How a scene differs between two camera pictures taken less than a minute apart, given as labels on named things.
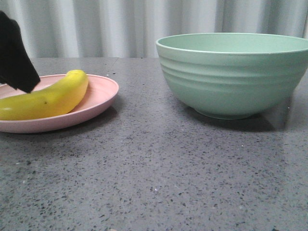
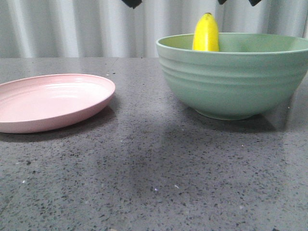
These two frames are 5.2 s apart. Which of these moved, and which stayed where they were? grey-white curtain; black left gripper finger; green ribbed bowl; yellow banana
Moved: black left gripper finger; yellow banana
Stayed: grey-white curtain; green ribbed bowl
